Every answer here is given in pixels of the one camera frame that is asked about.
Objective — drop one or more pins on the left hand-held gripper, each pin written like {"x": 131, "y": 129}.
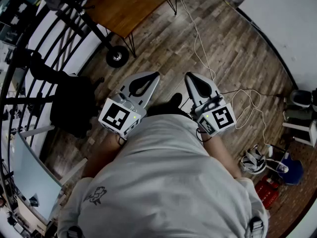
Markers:
{"x": 114, "y": 115}

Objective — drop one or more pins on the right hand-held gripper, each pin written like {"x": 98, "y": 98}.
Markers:
{"x": 223, "y": 119}

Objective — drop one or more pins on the person's right forearm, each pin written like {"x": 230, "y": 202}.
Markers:
{"x": 220, "y": 155}

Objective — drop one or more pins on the person's left forearm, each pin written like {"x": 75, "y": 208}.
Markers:
{"x": 104, "y": 155}

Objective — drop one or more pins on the person's right shoe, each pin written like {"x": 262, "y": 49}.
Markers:
{"x": 176, "y": 99}

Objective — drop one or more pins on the person's dark trousers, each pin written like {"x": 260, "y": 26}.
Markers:
{"x": 163, "y": 109}

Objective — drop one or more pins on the black wheeled stand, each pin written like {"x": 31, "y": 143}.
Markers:
{"x": 117, "y": 56}

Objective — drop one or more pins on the black bag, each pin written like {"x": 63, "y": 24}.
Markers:
{"x": 71, "y": 103}

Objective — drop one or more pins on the wooden table with hairpin legs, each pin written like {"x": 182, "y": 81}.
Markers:
{"x": 128, "y": 6}

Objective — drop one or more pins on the person's t-shirt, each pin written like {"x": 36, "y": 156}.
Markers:
{"x": 161, "y": 182}

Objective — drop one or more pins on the black mounted device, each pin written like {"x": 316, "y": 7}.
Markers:
{"x": 44, "y": 68}

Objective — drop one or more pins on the grey bin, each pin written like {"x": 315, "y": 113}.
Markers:
{"x": 299, "y": 98}

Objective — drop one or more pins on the white stool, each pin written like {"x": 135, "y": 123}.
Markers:
{"x": 313, "y": 133}

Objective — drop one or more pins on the red box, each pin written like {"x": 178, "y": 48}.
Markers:
{"x": 266, "y": 193}

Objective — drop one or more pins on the blue bag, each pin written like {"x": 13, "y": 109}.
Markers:
{"x": 293, "y": 172}

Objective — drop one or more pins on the frosted glass panel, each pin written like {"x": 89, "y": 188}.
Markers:
{"x": 32, "y": 172}

